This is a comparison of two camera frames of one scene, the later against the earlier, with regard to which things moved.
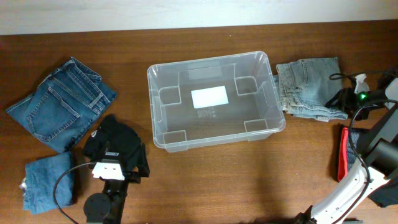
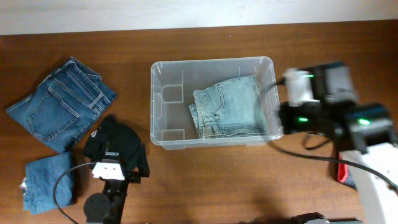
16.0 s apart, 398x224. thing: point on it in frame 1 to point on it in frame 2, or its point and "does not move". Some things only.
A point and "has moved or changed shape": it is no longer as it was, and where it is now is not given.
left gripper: (134, 177) does not move
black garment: (114, 137) does not move
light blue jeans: (307, 84) has moved or changed shape
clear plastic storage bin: (220, 99) does not move
